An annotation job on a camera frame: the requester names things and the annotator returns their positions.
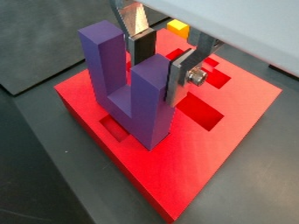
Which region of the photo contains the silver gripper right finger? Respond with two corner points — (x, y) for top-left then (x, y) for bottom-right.
(165, 31), (219, 107)

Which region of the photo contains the yellow long block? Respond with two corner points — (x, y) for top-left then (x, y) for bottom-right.
(167, 19), (190, 39)

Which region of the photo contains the red insertion board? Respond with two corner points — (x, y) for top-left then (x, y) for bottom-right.
(55, 29), (281, 222)

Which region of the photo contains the purple U-shaped block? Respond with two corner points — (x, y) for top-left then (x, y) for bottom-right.
(79, 20), (174, 150)

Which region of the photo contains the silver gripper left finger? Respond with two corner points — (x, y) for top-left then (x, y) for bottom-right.
(110, 0), (157, 66)

